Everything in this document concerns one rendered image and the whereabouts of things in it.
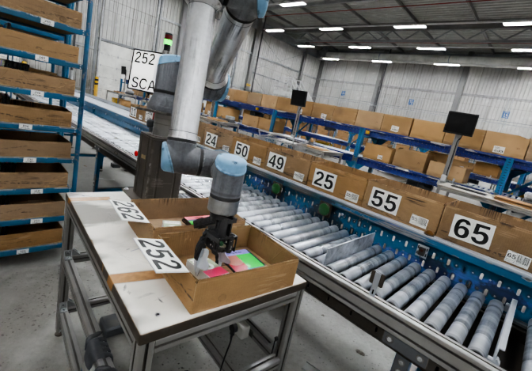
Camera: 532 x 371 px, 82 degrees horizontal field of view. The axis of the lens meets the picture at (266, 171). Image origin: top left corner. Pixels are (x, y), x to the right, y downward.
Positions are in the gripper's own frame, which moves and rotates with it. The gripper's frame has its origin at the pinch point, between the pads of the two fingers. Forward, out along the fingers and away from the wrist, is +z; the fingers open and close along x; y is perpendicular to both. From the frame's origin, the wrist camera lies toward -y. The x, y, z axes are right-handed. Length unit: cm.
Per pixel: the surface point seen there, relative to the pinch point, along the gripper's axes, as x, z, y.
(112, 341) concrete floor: 4, 79, -66
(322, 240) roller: 72, 4, -2
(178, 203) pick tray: 15.3, -3.8, -44.6
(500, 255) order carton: 105, -13, 63
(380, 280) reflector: 48, -3, 37
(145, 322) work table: -23.9, 3.3, 9.2
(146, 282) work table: -16.7, 3.4, -5.7
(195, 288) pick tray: -13.0, -4.4, 12.4
